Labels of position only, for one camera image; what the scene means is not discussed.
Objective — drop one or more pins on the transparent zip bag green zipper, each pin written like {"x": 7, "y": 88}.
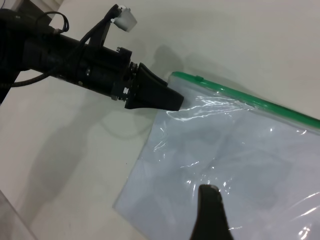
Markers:
{"x": 250, "y": 100}

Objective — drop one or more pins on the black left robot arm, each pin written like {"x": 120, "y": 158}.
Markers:
{"x": 37, "y": 52}

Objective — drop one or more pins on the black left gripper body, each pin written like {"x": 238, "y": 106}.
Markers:
{"x": 105, "y": 70}

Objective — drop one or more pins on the green zipper slider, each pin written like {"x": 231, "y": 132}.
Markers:
{"x": 199, "y": 78}

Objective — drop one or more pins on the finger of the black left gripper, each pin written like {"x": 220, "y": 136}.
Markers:
{"x": 150, "y": 82}
{"x": 162, "y": 100}

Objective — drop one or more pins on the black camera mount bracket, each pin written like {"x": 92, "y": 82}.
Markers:
{"x": 103, "y": 32}

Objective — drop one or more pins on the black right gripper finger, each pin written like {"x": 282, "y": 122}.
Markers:
{"x": 210, "y": 215}

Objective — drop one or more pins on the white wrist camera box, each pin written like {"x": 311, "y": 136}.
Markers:
{"x": 126, "y": 21}

